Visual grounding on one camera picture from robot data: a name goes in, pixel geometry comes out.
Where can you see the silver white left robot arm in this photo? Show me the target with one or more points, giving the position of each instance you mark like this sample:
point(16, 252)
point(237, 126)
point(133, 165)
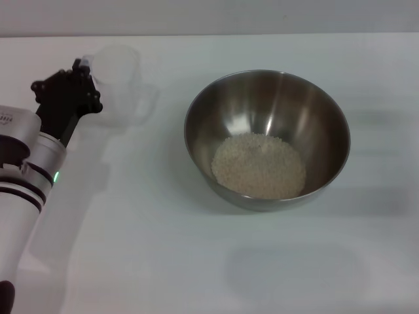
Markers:
point(19, 212)

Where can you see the stainless steel mixing bowl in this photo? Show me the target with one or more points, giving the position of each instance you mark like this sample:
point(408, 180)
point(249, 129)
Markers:
point(266, 108)

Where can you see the clear plastic measuring cup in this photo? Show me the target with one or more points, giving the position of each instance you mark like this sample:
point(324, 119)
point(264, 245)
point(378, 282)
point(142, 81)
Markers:
point(121, 85)

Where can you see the white rice grains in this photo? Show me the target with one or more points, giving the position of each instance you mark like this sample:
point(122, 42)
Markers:
point(258, 167)

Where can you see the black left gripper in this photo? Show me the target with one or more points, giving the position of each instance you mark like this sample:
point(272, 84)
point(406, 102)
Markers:
point(60, 104)

